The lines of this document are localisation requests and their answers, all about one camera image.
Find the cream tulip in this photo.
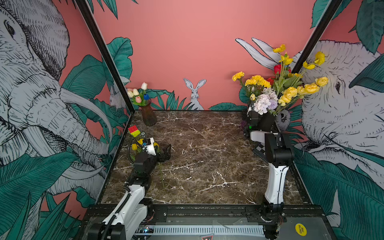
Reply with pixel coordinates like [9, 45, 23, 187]
[133, 89, 140, 96]

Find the brown ribbed glass vase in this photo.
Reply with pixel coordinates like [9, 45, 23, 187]
[141, 100, 158, 127]

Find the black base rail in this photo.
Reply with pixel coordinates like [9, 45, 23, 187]
[86, 203, 319, 224]

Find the purple glass vase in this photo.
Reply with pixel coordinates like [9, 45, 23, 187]
[241, 120, 248, 129]

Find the checkerboard calibration plate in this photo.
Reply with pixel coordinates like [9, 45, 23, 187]
[253, 143, 266, 158]

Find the black left frame post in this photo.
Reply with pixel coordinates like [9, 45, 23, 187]
[75, 0, 135, 116]

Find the yellow round sticker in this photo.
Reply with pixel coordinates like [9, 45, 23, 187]
[295, 223, 307, 237]

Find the white ribbed cable duct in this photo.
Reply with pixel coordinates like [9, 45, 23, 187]
[148, 225, 265, 237]

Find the yellow flower bouquet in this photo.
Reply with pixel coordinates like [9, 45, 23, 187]
[271, 44, 329, 116]

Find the red yellow cube block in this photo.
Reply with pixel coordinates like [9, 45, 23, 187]
[128, 126, 141, 138]

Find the black frame post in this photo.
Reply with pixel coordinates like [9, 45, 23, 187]
[75, 0, 135, 116]
[292, 0, 342, 73]

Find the white purple hydrangea bunch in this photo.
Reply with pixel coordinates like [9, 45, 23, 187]
[231, 71, 280, 116]

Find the black right frame post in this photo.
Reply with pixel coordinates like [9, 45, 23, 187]
[292, 0, 342, 73]

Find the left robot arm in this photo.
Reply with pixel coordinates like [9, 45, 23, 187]
[87, 144, 172, 240]

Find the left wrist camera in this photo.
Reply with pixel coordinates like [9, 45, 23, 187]
[142, 138, 156, 156]

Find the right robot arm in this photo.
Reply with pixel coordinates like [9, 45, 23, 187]
[244, 110, 294, 217]

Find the white tulip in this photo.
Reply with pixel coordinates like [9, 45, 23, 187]
[141, 82, 148, 91]

